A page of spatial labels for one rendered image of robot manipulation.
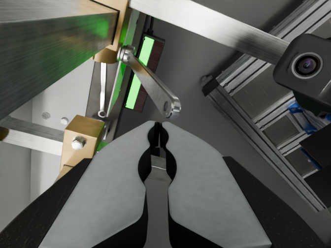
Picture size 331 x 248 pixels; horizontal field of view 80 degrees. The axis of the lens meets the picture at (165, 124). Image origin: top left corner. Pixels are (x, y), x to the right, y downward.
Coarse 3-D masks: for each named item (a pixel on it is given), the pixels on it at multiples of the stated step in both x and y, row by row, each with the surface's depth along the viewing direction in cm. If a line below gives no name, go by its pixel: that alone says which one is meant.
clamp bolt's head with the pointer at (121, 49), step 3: (120, 45) 25; (123, 45) 27; (120, 48) 25; (123, 48) 26; (120, 51) 25; (123, 51) 25; (120, 54) 26; (117, 57) 26; (120, 57) 26; (117, 60) 26; (120, 60) 26
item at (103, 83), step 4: (104, 64) 41; (104, 68) 41; (104, 72) 42; (104, 76) 42; (100, 80) 43; (104, 80) 43; (100, 84) 43; (104, 84) 43; (100, 88) 44; (104, 88) 44; (100, 92) 44; (104, 92) 44; (100, 96) 44; (104, 96) 44; (100, 100) 45; (104, 100) 45; (100, 104) 45; (104, 104) 45; (100, 108) 46; (104, 108) 46; (104, 112) 46; (100, 116) 47; (104, 116) 47
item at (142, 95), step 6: (156, 42) 39; (156, 48) 40; (156, 54) 40; (150, 60) 41; (156, 60) 41; (150, 66) 42; (144, 90) 44; (138, 96) 45; (144, 96) 45; (138, 102) 46; (138, 108) 46
